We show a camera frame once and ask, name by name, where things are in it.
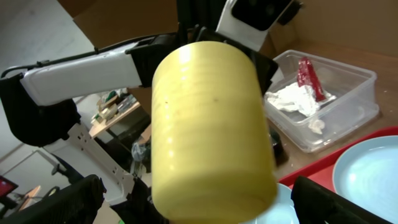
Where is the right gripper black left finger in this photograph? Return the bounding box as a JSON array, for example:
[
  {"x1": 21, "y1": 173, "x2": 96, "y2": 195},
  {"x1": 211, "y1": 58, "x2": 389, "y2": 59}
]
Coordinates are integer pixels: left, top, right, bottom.
[{"x1": 1, "y1": 174, "x2": 106, "y2": 224}]

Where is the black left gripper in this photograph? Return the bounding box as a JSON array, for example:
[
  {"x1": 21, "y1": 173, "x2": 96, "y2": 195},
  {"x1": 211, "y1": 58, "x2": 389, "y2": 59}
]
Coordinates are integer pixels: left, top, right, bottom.
[{"x1": 192, "y1": 26, "x2": 279, "y2": 95}]

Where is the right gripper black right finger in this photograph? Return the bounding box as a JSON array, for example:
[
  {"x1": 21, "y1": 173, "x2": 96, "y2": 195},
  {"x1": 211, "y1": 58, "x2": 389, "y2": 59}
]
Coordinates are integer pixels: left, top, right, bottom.
[{"x1": 291, "y1": 176, "x2": 388, "y2": 224}]

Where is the light blue bowl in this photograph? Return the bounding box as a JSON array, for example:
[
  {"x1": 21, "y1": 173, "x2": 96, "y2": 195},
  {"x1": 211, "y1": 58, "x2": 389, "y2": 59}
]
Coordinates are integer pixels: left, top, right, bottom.
[{"x1": 243, "y1": 184, "x2": 299, "y2": 224}]

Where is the red snack wrapper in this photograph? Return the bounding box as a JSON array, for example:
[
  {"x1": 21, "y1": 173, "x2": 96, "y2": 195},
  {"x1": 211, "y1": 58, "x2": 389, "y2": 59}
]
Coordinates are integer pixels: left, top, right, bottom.
[{"x1": 297, "y1": 57, "x2": 326, "y2": 102}]

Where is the white tissue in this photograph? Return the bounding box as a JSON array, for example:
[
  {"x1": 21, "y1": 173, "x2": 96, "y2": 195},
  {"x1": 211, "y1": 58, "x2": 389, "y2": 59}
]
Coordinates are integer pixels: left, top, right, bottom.
[{"x1": 264, "y1": 82, "x2": 337, "y2": 134}]

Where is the yellow cup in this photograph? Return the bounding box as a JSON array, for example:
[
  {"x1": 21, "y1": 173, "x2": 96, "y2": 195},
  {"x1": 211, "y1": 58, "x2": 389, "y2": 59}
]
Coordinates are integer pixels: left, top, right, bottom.
[{"x1": 151, "y1": 41, "x2": 277, "y2": 223}]

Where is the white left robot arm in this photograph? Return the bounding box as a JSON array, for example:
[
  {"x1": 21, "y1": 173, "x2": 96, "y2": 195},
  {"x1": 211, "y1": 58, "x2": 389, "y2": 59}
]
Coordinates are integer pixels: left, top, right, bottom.
[{"x1": 1, "y1": 25, "x2": 278, "y2": 223}]

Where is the red plastic tray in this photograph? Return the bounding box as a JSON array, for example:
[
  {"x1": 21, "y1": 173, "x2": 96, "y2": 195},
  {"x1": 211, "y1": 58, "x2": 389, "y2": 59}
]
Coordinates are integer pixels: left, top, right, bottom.
[{"x1": 279, "y1": 126, "x2": 397, "y2": 192}]

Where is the clear plastic bin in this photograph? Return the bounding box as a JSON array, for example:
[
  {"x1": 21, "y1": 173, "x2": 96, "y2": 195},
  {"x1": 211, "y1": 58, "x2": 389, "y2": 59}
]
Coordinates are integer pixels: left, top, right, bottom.
[{"x1": 264, "y1": 50, "x2": 379, "y2": 153}]

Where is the black tray bin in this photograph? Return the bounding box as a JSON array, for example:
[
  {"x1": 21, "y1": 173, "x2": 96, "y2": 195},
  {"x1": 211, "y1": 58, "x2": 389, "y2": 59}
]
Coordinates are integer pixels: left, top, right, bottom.
[{"x1": 269, "y1": 128, "x2": 289, "y2": 168}]

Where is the light blue plate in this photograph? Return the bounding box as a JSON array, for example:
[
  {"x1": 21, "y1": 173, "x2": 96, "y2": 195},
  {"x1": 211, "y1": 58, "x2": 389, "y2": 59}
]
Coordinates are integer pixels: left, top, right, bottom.
[{"x1": 332, "y1": 136, "x2": 397, "y2": 223}]

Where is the cluttered wooden desk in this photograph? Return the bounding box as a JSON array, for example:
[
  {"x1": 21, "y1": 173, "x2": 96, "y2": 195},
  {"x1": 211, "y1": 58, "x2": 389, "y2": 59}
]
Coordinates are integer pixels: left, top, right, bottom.
[{"x1": 89, "y1": 88, "x2": 141, "y2": 138}]

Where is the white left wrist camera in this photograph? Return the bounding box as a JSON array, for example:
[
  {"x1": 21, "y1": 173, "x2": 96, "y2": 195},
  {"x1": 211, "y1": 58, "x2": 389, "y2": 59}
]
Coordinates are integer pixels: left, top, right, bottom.
[{"x1": 216, "y1": 0, "x2": 303, "y2": 52}]

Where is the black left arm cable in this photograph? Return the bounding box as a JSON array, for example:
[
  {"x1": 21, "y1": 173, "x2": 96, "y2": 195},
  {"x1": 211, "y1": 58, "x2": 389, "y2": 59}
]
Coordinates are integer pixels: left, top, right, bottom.
[{"x1": 0, "y1": 33, "x2": 162, "y2": 78}]

